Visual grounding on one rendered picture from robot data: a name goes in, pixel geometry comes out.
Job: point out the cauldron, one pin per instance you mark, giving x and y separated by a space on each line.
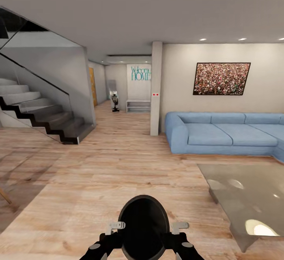
144 217

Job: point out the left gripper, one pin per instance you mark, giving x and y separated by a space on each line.
115 239

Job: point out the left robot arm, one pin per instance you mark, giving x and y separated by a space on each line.
107 242

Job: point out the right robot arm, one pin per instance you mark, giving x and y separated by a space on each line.
177 241

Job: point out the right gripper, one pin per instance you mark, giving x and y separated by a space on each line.
168 239

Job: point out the sofa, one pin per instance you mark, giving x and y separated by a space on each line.
255 134

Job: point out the stairs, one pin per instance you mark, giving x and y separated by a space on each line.
26 96

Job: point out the door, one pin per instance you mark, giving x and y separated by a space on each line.
93 87

